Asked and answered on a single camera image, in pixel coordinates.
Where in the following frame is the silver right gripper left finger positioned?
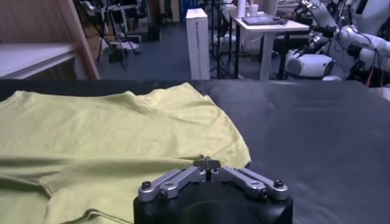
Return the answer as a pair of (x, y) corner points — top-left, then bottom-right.
(137, 158), (210, 203)

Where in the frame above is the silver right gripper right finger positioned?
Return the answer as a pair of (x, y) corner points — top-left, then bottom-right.
(207, 158), (289, 201)

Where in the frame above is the yellow-green t-shirt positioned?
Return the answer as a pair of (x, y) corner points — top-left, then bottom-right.
(0, 82), (252, 224)

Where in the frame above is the black plastic table cover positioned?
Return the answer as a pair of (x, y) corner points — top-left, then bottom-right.
(0, 79), (390, 224)

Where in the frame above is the white humanoid robot with base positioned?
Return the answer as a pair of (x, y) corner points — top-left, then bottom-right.
(285, 0), (390, 86)

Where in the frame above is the tall white cardboard box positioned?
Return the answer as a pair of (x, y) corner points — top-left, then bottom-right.
(185, 7), (211, 80)

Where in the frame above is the black tripod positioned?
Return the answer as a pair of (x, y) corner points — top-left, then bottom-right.
(97, 2), (141, 66)

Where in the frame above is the white standing desk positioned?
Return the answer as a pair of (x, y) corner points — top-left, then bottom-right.
(228, 12), (310, 80)

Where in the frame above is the grey closed laptop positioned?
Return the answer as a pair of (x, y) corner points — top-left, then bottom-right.
(242, 13), (289, 27)

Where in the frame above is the white cup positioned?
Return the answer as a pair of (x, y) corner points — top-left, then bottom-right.
(249, 2), (260, 18)

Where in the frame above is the white water bottle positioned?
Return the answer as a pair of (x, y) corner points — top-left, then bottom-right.
(236, 0), (247, 18)

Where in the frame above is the wooden partition screen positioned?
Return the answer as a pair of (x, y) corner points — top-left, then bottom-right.
(0, 0), (101, 80)

